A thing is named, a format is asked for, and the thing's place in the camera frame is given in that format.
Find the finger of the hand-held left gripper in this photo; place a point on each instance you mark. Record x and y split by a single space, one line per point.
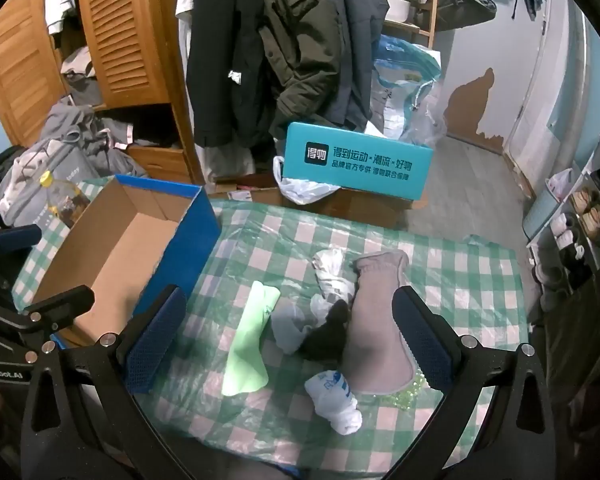
17 237
65 305

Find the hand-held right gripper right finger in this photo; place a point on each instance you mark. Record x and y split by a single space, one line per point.
422 342

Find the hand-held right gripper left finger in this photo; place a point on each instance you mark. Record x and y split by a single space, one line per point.
157 342

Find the large grey sock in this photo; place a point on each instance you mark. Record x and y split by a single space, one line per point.
375 330

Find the blue-sided cardboard box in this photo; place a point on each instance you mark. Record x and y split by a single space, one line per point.
120 260

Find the light green sock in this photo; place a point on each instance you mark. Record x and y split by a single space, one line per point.
250 340

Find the black sock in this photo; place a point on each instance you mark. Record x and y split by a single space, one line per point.
327 335

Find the white blue-print sock ball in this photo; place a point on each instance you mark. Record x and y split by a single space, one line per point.
332 400

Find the white patterned sock bundle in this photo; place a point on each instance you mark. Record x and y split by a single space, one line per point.
332 270

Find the pale grey-blue sock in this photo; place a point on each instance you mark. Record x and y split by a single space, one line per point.
287 327

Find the grey clothes pile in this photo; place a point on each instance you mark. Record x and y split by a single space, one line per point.
25 185

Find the yellow-capped oil bottle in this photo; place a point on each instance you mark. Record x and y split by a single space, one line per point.
62 202

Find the green checked tablecloth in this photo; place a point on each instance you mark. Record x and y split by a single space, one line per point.
455 285

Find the grey hoodie pile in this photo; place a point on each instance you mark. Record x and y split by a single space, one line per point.
80 130

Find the brown cardboard box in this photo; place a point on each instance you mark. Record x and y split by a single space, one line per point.
365 210

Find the light blue waste bin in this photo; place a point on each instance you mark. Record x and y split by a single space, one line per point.
540 215

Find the small open cardboard box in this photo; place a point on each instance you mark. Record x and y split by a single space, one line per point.
245 192

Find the folded grey clothes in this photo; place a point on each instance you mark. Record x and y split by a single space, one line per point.
80 72

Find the metal shoe rack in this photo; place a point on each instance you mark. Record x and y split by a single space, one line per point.
585 265

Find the teal printed box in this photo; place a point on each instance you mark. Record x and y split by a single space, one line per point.
360 160

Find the group of shoes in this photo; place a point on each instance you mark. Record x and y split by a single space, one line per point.
587 215

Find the white bin liner bag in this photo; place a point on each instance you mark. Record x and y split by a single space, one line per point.
560 182

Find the clear plastic bag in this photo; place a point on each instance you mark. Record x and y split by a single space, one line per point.
427 120

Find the wooden louvred wardrobe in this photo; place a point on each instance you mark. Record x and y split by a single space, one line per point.
130 35

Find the blue and white plastic bag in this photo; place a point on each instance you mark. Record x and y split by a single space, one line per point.
395 85

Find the black coat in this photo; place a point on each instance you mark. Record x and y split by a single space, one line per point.
225 75

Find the white door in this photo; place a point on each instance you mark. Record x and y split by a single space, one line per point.
540 85

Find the white hanging garment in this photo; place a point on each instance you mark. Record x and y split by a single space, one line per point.
187 0

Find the dark navy coat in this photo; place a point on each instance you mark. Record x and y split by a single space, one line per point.
360 50

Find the olive green jacket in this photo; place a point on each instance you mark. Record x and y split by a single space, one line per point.
300 45

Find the white basin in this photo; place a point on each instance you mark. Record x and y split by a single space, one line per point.
396 7

